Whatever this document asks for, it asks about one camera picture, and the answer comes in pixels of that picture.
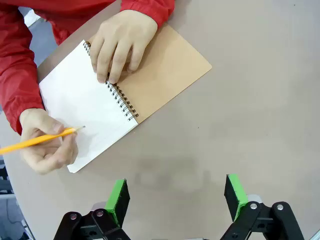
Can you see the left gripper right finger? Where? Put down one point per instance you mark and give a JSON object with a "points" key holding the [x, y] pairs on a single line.
{"points": [[235, 197]]}

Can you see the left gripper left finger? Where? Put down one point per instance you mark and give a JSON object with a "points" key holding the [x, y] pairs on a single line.
{"points": [[117, 200]]}

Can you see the yellow pencil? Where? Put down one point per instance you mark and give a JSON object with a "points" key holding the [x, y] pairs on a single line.
{"points": [[27, 142]]}

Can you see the spiral notebook with brown cover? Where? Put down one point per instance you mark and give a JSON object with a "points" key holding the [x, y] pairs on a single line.
{"points": [[80, 95]]}

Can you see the person's right forearm red sleeve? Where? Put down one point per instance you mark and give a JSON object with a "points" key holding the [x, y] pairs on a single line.
{"points": [[17, 82]]}

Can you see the person's left forearm red sleeve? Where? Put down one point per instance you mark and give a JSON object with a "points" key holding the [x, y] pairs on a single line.
{"points": [[150, 8]]}

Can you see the person's right hand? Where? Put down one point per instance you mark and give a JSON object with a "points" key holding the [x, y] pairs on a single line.
{"points": [[42, 155]]}

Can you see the person's left hand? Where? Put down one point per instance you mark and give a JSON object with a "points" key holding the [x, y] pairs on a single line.
{"points": [[120, 37]]}

